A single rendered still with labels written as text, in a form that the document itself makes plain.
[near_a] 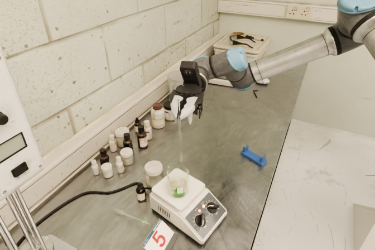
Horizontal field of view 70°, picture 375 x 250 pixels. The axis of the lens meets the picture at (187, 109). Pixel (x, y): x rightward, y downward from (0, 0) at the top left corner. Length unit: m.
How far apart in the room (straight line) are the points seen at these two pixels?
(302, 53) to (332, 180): 0.46
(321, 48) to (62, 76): 0.83
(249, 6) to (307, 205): 1.41
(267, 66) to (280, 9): 1.05
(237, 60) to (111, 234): 0.63
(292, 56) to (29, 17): 0.79
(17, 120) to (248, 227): 0.67
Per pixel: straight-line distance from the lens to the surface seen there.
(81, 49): 1.00
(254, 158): 1.07
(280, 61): 0.97
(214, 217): 0.83
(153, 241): 0.80
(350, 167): 1.18
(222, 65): 0.87
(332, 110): 2.24
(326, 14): 1.96
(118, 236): 0.86
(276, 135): 1.23
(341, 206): 1.02
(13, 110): 0.42
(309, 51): 0.97
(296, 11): 1.96
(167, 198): 0.81
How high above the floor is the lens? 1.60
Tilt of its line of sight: 31 degrees down
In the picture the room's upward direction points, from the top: straight up
